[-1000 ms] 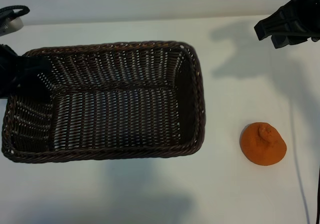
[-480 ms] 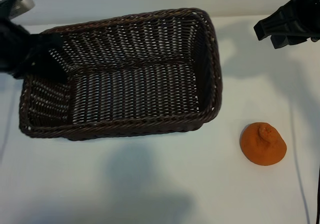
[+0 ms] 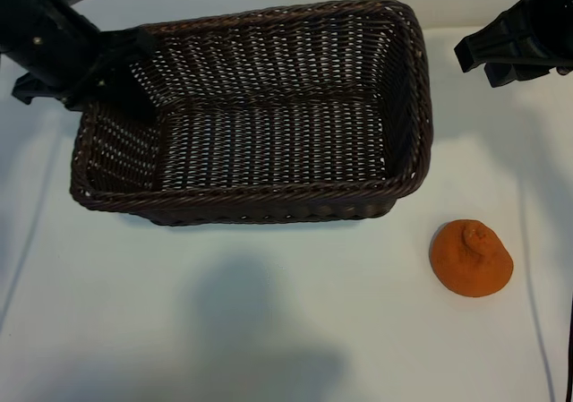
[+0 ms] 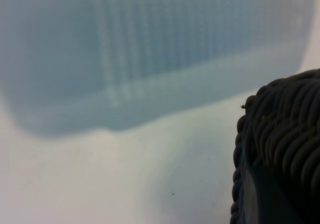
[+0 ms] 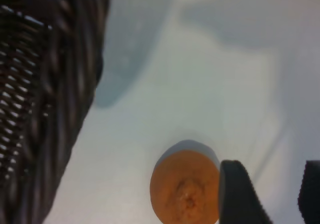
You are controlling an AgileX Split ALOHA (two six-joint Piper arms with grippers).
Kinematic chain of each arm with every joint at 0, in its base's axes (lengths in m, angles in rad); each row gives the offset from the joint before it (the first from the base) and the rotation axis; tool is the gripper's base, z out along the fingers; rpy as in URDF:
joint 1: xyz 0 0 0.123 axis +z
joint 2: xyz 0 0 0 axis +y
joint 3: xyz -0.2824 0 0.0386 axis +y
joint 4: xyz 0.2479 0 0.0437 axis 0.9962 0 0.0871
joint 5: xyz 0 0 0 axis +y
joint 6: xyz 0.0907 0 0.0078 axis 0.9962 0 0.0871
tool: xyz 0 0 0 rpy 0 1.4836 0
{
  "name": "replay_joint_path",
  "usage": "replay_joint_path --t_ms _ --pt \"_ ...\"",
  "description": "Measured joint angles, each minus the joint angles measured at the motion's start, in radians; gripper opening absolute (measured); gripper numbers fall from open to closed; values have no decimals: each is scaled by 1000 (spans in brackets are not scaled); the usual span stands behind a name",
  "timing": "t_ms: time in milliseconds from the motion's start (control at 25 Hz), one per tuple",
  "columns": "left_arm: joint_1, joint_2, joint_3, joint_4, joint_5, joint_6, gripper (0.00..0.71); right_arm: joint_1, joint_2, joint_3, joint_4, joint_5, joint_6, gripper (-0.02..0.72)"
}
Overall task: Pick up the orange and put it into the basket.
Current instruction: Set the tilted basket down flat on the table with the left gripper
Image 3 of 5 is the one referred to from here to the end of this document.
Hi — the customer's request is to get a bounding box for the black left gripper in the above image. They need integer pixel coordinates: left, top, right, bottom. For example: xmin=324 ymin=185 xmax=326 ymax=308
xmin=0 ymin=0 xmax=158 ymax=124

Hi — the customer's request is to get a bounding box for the orange fruit with knob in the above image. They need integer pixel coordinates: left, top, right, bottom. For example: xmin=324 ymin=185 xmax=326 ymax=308
xmin=429 ymin=218 xmax=515 ymax=296

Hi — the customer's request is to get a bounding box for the dark brown wicker basket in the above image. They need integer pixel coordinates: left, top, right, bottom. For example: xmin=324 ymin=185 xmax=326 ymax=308
xmin=69 ymin=0 xmax=435 ymax=227

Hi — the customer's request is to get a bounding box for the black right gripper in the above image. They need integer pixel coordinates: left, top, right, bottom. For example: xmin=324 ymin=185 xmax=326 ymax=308
xmin=454 ymin=0 xmax=573 ymax=89

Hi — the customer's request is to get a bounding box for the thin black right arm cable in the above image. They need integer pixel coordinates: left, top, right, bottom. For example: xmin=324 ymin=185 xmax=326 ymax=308
xmin=563 ymin=294 xmax=573 ymax=402

